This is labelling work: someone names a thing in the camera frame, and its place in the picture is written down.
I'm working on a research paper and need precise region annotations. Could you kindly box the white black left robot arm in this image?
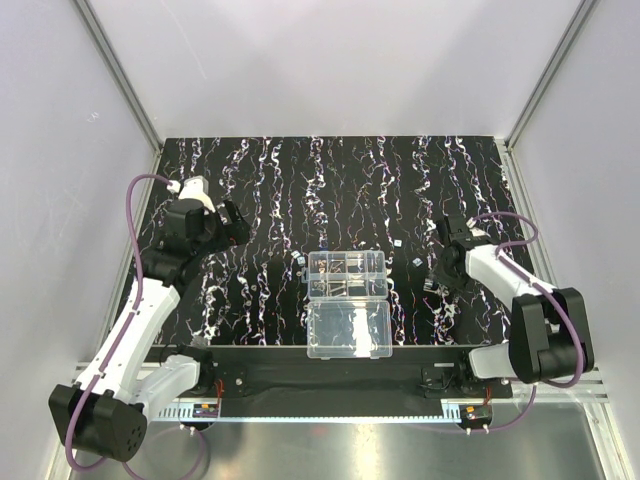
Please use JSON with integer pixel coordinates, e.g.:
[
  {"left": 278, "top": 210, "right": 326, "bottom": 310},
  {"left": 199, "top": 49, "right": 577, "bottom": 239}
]
[{"left": 48, "top": 199, "right": 250, "bottom": 468}]

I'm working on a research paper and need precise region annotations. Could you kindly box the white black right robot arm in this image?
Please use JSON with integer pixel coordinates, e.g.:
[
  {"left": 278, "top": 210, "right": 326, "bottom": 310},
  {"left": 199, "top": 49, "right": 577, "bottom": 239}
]
[{"left": 238, "top": 215, "right": 595, "bottom": 395}]

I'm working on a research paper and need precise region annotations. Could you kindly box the clear plastic organizer box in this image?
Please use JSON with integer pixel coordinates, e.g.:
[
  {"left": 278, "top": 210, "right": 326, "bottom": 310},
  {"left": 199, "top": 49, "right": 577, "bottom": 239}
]
[{"left": 306, "top": 250, "right": 393, "bottom": 360}]

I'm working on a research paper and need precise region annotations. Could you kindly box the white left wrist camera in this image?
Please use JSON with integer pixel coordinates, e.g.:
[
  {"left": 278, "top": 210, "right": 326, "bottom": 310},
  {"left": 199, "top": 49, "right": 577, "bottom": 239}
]
[{"left": 167, "top": 176, "right": 216, "bottom": 212}]

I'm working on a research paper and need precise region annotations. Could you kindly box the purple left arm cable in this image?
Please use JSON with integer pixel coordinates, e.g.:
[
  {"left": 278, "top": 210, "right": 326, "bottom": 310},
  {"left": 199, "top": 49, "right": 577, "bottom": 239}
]
[{"left": 64, "top": 173, "right": 209, "bottom": 476}]

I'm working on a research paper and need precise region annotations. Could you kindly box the grey cable duct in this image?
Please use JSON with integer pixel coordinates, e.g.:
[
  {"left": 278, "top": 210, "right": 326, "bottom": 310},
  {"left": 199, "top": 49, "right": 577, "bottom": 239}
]
[{"left": 155, "top": 398, "right": 461, "bottom": 424}]

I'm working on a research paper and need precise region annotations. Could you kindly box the aluminium frame profile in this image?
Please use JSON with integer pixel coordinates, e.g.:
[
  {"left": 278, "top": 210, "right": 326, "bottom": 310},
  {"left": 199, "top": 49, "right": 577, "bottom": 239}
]
[{"left": 73, "top": 0, "right": 166, "bottom": 156}]

